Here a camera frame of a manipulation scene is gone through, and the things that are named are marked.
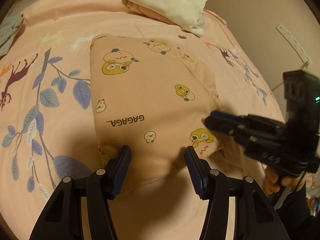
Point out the pink cartoon print pajama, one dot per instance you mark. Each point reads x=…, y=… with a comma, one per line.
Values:
x=153, y=96

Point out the pink printed bed sheet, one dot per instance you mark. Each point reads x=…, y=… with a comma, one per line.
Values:
x=47, y=118

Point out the person's right hand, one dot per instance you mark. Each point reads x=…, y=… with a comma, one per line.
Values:
x=273, y=183

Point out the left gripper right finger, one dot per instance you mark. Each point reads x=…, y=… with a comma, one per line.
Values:
x=255, y=217

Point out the white power strip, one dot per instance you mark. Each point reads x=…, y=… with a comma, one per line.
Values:
x=295, y=45

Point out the grey folded garment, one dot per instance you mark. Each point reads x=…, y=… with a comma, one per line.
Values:
x=9, y=29

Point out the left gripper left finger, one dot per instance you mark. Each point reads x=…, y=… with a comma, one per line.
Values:
x=61, y=218

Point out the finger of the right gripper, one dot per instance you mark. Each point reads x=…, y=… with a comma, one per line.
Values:
x=245, y=128

